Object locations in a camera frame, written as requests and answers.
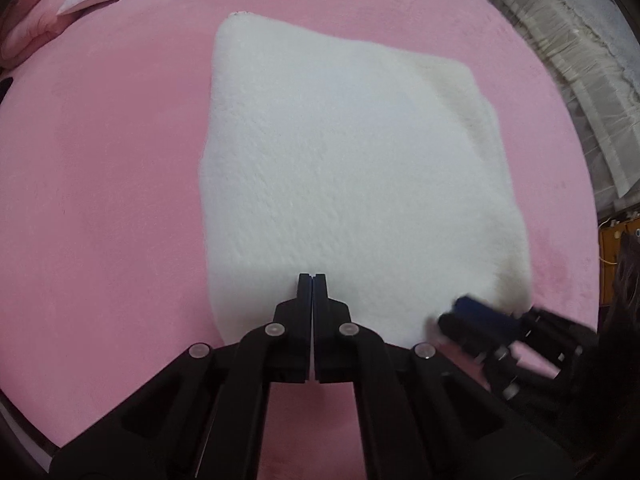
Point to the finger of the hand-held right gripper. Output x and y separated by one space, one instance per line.
487 317
465 335

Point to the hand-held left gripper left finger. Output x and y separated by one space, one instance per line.
300 340

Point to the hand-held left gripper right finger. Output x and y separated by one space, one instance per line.
324 340

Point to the white fluffy jacket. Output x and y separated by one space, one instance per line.
340 160

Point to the yellow wooden cabinet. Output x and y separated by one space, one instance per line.
610 255

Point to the pink plush blanket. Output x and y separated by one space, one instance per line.
100 210

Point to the white lace curtain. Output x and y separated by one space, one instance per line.
575 60

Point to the pink pillow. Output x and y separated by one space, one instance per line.
30 25

